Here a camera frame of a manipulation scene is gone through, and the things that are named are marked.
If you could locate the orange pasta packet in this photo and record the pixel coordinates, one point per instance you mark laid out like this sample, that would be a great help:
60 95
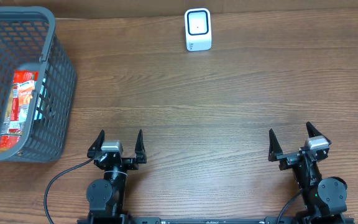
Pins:
23 85

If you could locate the grey plastic shopping basket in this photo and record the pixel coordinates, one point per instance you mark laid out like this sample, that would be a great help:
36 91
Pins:
28 42

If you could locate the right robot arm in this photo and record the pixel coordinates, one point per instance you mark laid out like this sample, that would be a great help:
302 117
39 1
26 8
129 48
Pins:
324 199

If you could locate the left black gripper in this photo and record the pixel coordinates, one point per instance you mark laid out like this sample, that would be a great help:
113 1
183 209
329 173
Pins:
117 160

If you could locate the teal snack packet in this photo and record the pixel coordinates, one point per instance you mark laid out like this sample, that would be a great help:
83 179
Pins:
40 102

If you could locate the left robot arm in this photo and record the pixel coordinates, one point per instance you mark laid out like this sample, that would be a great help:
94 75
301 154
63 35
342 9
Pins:
106 195

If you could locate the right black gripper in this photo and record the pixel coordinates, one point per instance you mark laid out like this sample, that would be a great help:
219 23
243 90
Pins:
294 157

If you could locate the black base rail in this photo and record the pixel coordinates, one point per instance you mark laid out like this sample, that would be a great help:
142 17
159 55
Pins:
156 220

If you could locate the white barcode scanner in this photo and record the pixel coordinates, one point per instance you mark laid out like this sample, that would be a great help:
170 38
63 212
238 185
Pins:
198 31

